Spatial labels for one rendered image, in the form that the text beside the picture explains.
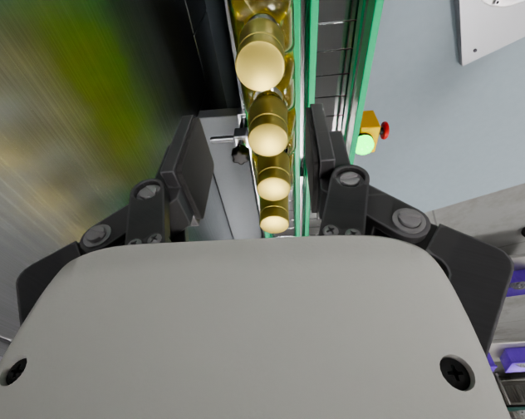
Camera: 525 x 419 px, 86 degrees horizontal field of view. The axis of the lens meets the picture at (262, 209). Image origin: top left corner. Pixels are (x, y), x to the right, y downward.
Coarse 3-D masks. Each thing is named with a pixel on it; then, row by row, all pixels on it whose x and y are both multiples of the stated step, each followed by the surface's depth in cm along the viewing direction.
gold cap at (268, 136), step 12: (264, 96) 25; (276, 96) 25; (252, 108) 25; (264, 108) 23; (276, 108) 24; (252, 120) 24; (264, 120) 22; (276, 120) 22; (252, 132) 23; (264, 132) 23; (276, 132) 23; (252, 144) 24; (264, 144) 23; (276, 144) 23
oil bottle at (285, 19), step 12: (228, 0) 23; (240, 0) 22; (252, 0) 22; (264, 0) 22; (276, 0) 22; (288, 0) 22; (240, 12) 23; (252, 12) 22; (264, 12) 22; (276, 12) 22; (288, 12) 23; (240, 24) 23; (288, 24) 23; (288, 36) 24; (288, 48) 25
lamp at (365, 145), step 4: (360, 136) 61; (364, 136) 60; (368, 136) 60; (360, 140) 60; (364, 140) 60; (368, 140) 60; (372, 140) 60; (360, 144) 60; (364, 144) 60; (368, 144) 60; (372, 144) 60; (356, 148) 61; (360, 148) 61; (364, 148) 61; (368, 148) 61; (372, 148) 61; (356, 152) 62; (360, 152) 62; (364, 152) 62; (368, 152) 62
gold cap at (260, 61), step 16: (240, 32) 21; (256, 32) 19; (272, 32) 19; (240, 48) 18; (256, 48) 18; (272, 48) 18; (240, 64) 19; (256, 64) 19; (272, 64) 19; (240, 80) 20; (256, 80) 19; (272, 80) 19
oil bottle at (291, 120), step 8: (248, 120) 32; (288, 120) 31; (296, 120) 32; (288, 128) 31; (296, 128) 33; (288, 136) 31; (296, 136) 33; (288, 144) 32; (296, 144) 34; (288, 152) 33
